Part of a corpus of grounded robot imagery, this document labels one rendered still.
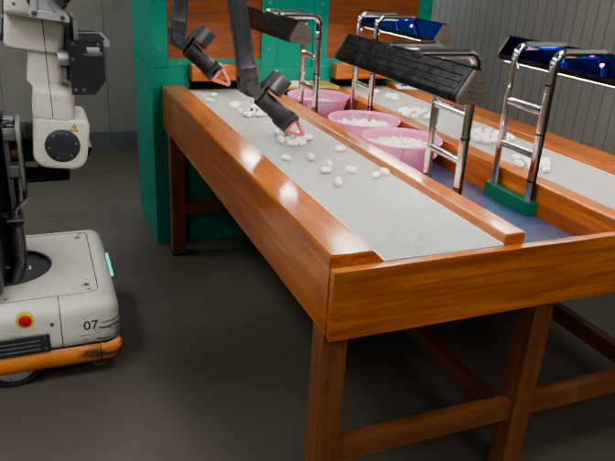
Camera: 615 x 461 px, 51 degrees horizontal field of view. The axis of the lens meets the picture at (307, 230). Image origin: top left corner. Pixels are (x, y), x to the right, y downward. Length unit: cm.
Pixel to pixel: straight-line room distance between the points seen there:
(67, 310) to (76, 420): 33
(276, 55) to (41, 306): 157
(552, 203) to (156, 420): 130
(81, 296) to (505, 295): 130
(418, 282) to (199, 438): 91
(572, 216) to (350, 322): 73
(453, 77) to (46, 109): 125
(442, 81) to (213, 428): 120
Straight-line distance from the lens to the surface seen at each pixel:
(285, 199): 154
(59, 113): 214
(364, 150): 202
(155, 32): 290
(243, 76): 203
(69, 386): 226
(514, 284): 153
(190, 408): 210
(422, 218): 157
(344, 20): 317
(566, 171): 214
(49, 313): 216
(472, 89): 138
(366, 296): 131
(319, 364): 143
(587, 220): 176
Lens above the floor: 129
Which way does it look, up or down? 23 degrees down
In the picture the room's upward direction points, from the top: 3 degrees clockwise
